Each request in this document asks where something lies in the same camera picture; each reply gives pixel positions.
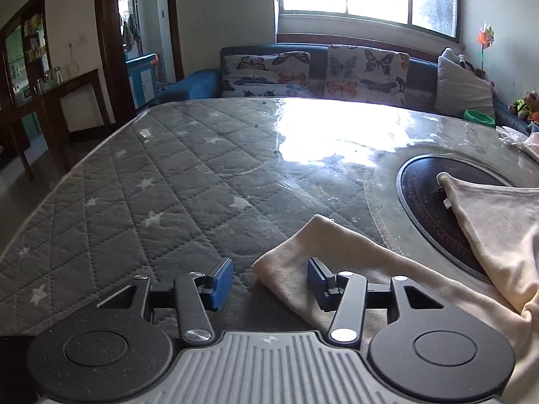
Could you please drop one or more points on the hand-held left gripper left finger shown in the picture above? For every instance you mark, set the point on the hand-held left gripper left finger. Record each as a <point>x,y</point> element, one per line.
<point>221,284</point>

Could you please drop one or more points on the green bowl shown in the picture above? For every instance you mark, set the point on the green bowl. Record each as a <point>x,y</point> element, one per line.
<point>479,117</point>

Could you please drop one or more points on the wooden wall cabinet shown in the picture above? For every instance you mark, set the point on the wooden wall cabinet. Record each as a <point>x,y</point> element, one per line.
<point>25,50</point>

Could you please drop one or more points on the round black induction cooktop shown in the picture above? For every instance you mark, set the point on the round black induction cooktop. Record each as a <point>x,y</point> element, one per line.
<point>421,202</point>

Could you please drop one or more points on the clear plastic bag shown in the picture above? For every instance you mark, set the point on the clear plastic bag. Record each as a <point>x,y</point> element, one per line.
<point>516,134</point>

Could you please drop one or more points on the black and white plush toy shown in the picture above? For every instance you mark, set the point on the black and white plush toy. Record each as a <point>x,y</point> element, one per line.
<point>469,66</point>

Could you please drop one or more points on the grey quilted star table cover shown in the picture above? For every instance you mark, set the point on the grey quilted star table cover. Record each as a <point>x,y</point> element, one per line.
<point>147,185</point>

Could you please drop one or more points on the blue cabinet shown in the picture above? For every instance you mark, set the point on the blue cabinet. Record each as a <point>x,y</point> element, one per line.
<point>141,78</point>

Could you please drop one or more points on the dark wooden door frame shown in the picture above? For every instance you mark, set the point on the dark wooden door frame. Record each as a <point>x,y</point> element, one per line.
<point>107,50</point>

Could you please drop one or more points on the dark wooden sideboard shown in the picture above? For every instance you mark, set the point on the dark wooden sideboard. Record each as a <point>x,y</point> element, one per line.
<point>80,86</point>

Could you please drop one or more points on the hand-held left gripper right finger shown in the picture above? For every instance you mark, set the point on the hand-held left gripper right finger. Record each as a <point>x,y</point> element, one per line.
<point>318,280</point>

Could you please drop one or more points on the colourful pinwheel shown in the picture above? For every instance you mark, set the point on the colourful pinwheel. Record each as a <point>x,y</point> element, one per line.
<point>484,38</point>

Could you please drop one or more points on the cream long-sleeve garment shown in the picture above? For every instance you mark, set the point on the cream long-sleeve garment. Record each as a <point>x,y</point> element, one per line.
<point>497,219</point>

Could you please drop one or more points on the teddy bear in green vest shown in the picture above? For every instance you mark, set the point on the teddy bear in green vest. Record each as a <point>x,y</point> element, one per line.
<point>523,105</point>

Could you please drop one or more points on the orange plush toy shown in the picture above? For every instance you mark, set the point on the orange plush toy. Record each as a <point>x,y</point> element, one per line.
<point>534,116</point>

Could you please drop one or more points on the blue sofa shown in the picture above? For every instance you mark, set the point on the blue sofa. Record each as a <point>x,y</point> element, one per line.
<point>421,80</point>

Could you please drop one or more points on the grey pillow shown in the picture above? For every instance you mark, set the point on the grey pillow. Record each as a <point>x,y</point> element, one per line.
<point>461,88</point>

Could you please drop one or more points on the hanging clothes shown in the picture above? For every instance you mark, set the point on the hanging clothes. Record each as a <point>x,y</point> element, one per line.
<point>131,31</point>

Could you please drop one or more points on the butterfly print pillow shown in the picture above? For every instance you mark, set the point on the butterfly print pillow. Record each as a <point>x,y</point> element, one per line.
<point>265,73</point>
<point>366,73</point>

